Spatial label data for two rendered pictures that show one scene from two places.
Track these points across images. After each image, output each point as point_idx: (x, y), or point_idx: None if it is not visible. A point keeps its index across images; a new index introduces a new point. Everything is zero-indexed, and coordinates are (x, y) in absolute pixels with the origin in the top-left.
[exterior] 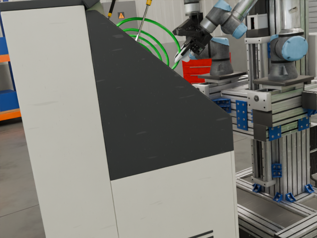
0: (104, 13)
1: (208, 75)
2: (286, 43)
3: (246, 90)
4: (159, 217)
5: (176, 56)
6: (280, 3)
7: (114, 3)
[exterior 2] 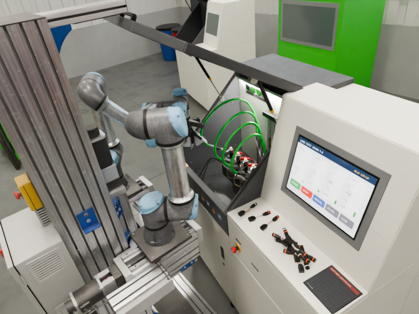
0: (279, 109)
1: (178, 225)
2: (120, 142)
3: (143, 221)
4: None
5: (204, 137)
6: (110, 119)
7: (265, 101)
